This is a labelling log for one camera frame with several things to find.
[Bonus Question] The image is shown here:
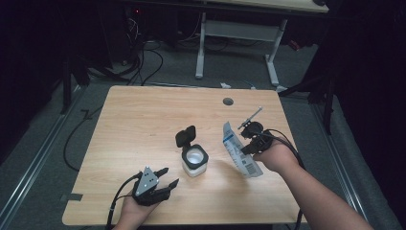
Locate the black stand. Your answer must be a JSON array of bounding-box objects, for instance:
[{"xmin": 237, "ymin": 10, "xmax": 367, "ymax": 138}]
[
  {"xmin": 59, "ymin": 56, "xmax": 92, "ymax": 115},
  {"xmin": 279, "ymin": 60, "xmax": 338, "ymax": 136}
]

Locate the glass jar with black lid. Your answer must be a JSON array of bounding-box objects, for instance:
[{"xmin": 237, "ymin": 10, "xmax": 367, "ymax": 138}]
[{"xmin": 174, "ymin": 125, "xmax": 210, "ymax": 178}]

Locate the white and blue bag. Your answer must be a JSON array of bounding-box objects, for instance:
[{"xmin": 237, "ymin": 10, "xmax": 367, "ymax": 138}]
[{"xmin": 222, "ymin": 121, "xmax": 264, "ymax": 179}]

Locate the left hand-held gripper black cable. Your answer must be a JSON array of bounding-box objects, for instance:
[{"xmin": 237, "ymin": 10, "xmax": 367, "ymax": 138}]
[{"xmin": 105, "ymin": 172, "xmax": 144, "ymax": 230}]

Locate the hand-held gripper black cable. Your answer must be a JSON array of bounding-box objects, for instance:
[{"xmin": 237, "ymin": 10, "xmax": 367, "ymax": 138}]
[
  {"xmin": 105, "ymin": 172, "xmax": 144, "ymax": 230},
  {"xmin": 259, "ymin": 128, "xmax": 306, "ymax": 230}
]

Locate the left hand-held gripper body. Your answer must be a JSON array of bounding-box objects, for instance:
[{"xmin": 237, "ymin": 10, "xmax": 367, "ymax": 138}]
[{"xmin": 131, "ymin": 166, "xmax": 170, "ymax": 207}]

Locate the dark equipment with red light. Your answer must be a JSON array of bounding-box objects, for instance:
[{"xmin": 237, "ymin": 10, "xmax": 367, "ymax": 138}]
[{"xmin": 123, "ymin": 4, "xmax": 147, "ymax": 65}]

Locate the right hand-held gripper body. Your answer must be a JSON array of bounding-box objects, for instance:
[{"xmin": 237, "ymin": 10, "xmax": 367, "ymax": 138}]
[{"xmin": 237, "ymin": 106, "xmax": 275, "ymax": 153}]

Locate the metal floor rail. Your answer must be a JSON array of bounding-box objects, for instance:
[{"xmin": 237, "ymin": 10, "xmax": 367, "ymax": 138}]
[
  {"xmin": 309, "ymin": 102, "xmax": 370, "ymax": 223},
  {"xmin": 0, "ymin": 85, "xmax": 84, "ymax": 226}
]

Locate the right hand-held gripper black cable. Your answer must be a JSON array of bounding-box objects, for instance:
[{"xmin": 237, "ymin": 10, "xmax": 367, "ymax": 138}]
[{"xmin": 259, "ymin": 128, "xmax": 306, "ymax": 230}]

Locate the wooden desk with white legs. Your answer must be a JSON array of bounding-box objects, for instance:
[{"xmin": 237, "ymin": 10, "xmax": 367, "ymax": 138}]
[{"xmin": 194, "ymin": 0, "xmax": 329, "ymax": 88}]

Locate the bundle of black cables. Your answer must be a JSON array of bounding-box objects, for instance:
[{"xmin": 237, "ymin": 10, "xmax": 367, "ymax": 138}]
[{"xmin": 125, "ymin": 17, "xmax": 165, "ymax": 86}]

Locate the grey tape strip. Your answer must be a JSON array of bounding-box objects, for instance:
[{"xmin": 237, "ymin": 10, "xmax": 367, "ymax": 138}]
[{"xmin": 59, "ymin": 193, "xmax": 83, "ymax": 202}]

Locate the person's right hand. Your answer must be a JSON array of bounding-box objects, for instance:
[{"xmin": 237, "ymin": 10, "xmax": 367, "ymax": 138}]
[{"xmin": 254, "ymin": 136, "xmax": 300, "ymax": 173}]

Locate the black floor cable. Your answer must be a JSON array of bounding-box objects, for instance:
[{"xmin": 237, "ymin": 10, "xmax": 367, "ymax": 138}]
[{"xmin": 62, "ymin": 104, "xmax": 104, "ymax": 173}]

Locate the person's left hand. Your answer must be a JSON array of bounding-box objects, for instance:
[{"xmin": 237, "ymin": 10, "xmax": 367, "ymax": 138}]
[{"xmin": 119, "ymin": 195, "xmax": 161, "ymax": 226}]

